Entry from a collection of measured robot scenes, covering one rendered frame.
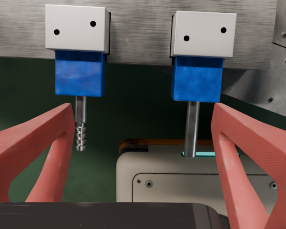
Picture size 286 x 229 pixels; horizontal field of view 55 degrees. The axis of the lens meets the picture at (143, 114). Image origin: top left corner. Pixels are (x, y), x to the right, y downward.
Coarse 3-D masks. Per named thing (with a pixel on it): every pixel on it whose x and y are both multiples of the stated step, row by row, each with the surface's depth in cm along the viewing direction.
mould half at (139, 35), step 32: (0, 0) 25; (32, 0) 25; (64, 0) 25; (96, 0) 25; (128, 0) 25; (160, 0) 25; (192, 0) 25; (224, 0) 25; (256, 0) 25; (0, 32) 26; (32, 32) 26; (128, 32) 25; (160, 32) 25; (256, 32) 25; (128, 64) 30; (160, 64) 26; (224, 64) 26; (256, 64) 26
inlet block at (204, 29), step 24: (192, 24) 23; (216, 24) 23; (192, 48) 23; (216, 48) 23; (192, 72) 25; (216, 72) 25; (192, 96) 25; (216, 96) 25; (192, 120) 26; (192, 144) 26
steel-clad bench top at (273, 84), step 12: (276, 12) 30; (276, 24) 31; (276, 36) 31; (276, 48) 31; (276, 60) 31; (168, 72) 31; (228, 72) 31; (240, 72) 31; (252, 72) 31; (264, 72) 31; (276, 72) 31; (228, 84) 32; (240, 84) 32; (252, 84) 32; (264, 84) 32; (276, 84) 32; (240, 96) 32; (252, 96) 32; (264, 96) 32; (276, 96) 32; (264, 108) 32; (276, 108) 32
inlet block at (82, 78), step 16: (48, 16) 23; (64, 16) 23; (80, 16) 23; (96, 16) 23; (48, 32) 23; (64, 32) 23; (80, 32) 23; (96, 32) 23; (48, 48) 23; (64, 48) 23; (80, 48) 23; (96, 48) 23; (64, 64) 25; (80, 64) 25; (96, 64) 25; (64, 80) 25; (80, 80) 25; (96, 80) 25; (80, 96) 26; (96, 96) 25; (80, 112) 26; (80, 128) 26; (80, 144) 27
